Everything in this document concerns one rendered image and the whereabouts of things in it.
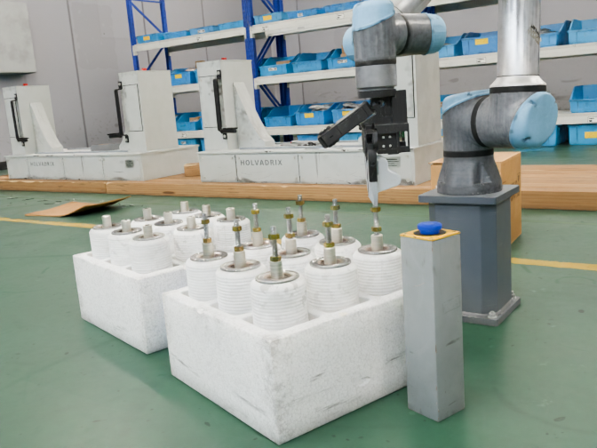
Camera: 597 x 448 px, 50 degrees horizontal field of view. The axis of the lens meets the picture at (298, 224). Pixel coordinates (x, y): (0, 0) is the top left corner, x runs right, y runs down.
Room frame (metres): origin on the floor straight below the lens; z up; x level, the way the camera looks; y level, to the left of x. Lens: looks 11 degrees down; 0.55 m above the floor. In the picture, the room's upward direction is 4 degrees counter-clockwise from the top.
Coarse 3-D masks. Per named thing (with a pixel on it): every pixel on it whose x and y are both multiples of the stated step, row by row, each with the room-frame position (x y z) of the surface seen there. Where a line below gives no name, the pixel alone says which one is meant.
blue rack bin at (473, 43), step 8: (472, 32) 5.93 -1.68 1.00; (488, 32) 6.05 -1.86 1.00; (496, 32) 6.01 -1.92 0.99; (464, 40) 5.68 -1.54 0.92; (472, 40) 5.65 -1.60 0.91; (480, 40) 5.61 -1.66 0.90; (488, 40) 5.57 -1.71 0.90; (496, 40) 5.53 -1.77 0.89; (464, 48) 5.69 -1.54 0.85; (472, 48) 5.65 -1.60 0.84; (480, 48) 5.61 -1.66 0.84; (488, 48) 5.58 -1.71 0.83; (496, 48) 5.54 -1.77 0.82
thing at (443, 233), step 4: (408, 232) 1.04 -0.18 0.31; (412, 232) 1.04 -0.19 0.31; (416, 232) 1.03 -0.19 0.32; (440, 232) 1.02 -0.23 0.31; (444, 232) 1.02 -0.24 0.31; (448, 232) 1.02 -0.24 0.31; (452, 232) 1.02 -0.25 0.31; (456, 232) 1.02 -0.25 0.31; (408, 236) 1.02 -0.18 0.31; (412, 236) 1.01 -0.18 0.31; (416, 236) 1.01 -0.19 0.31; (420, 236) 1.00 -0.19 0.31; (424, 236) 1.00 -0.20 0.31; (428, 236) 1.00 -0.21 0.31; (432, 236) 1.00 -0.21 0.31; (436, 236) 0.99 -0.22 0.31; (440, 236) 0.99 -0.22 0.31; (444, 236) 1.00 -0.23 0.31; (428, 240) 0.98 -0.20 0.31; (432, 240) 0.98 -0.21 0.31
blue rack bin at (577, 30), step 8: (576, 24) 5.43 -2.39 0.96; (584, 24) 5.56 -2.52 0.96; (592, 24) 5.53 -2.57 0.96; (568, 32) 5.19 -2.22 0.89; (576, 32) 5.15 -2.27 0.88; (584, 32) 5.12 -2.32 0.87; (592, 32) 5.09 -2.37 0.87; (576, 40) 5.16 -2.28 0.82; (584, 40) 5.13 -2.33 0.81; (592, 40) 5.09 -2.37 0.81
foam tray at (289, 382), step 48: (192, 336) 1.16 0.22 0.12; (240, 336) 1.02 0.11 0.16; (288, 336) 0.97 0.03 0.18; (336, 336) 1.02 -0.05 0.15; (384, 336) 1.09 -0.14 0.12; (192, 384) 1.18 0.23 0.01; (240, 384) 1.03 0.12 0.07; (288, 384) 0.96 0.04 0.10; (336, 384) 1.02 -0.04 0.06; (384, 384) 1.09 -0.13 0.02; (288, 432) 0.96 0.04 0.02
